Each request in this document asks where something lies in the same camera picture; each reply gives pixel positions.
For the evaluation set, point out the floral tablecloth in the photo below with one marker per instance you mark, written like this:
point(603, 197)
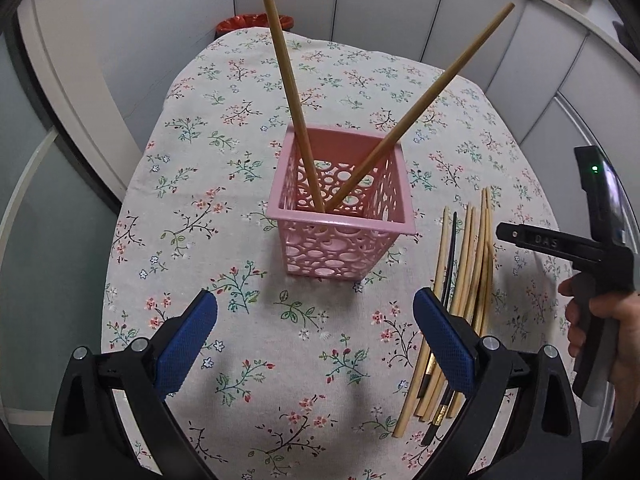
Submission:
point(307, 368)

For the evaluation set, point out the person's right hand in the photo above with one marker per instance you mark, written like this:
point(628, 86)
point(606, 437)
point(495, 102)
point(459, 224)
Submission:
point(604, 339)

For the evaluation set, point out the black chopstick gold band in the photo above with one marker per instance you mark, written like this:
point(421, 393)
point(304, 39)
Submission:
point(445, 284)

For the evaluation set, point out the wooden chopstick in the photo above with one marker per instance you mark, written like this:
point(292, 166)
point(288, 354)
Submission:
point(419, 107)
point(427, 404)
point(412, 397)
point(443, 412)
point(294, 104)
point(486, 279)

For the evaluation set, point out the red trash bin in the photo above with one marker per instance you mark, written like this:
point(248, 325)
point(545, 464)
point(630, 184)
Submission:
point(242, 21)

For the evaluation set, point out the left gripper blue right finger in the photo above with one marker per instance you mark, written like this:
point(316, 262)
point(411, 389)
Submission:
point(452, 339)

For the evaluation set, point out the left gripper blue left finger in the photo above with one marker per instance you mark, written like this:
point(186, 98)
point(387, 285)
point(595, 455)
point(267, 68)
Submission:
point(179, 341)

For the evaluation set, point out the pink perforated plastic basket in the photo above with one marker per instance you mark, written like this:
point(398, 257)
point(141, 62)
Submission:
point(340, 209)

